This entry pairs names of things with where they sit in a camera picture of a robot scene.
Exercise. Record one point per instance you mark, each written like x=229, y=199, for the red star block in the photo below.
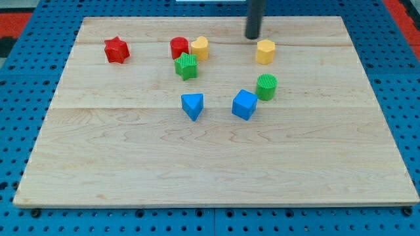
x=116, y=50

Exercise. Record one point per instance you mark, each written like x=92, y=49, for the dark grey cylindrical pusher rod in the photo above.
x=255, y=13

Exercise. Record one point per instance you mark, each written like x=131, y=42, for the green cylinder block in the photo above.
x=266, y=86

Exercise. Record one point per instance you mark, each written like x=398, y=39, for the blue triangle block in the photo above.
x=192, y=104

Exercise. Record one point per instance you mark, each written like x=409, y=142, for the light wooden board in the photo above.
x=116, y=136

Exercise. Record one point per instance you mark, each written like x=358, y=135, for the blue cube block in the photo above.
x=244, y=104

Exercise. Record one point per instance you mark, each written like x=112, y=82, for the green star block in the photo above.
x=186, y=66

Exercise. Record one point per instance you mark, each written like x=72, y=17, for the yellow heart block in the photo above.
x=200, y=47

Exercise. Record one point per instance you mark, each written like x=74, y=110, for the yellow hexagon block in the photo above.
x=265, y=51

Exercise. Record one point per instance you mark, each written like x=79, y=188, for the red cylinder block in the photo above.
x=178, y=46

